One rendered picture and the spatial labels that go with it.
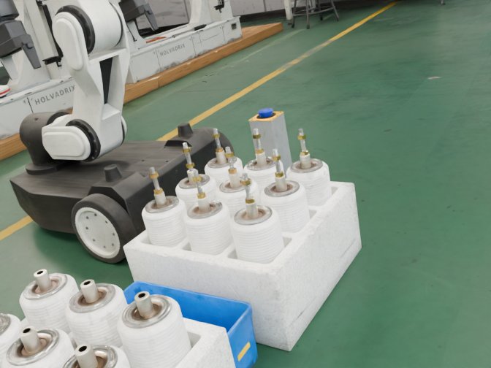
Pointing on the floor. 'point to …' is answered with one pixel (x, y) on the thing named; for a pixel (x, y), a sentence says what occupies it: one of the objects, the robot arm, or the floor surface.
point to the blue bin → (210, 316)
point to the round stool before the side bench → (313, 12)
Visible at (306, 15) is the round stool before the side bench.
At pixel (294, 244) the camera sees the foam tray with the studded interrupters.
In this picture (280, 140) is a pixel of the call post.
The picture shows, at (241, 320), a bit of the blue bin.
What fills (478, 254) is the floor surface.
